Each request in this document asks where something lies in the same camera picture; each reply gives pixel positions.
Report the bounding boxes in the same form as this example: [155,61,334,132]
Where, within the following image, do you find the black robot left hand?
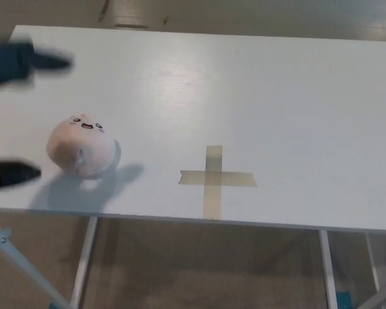
[0,41,75,192]

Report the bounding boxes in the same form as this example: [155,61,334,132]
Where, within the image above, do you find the pink dumpling plush toy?
[46,113,122,180]

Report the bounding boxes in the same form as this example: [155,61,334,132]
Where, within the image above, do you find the white slanted table leg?
[69,216,99,309]

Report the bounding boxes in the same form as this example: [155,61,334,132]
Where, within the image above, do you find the vertical beige tape strip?
[202,145,224,220]

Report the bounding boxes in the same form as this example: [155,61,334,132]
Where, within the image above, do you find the white thick table leg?
[318,229,338,309]

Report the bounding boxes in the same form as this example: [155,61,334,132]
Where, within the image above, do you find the blue tape piece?
[336,289,351,309]

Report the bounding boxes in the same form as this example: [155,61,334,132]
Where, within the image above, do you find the white thin table leg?
[365,232,382,291]

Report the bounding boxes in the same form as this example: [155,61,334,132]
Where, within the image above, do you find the light blue metal frame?
[0,218,72,309]

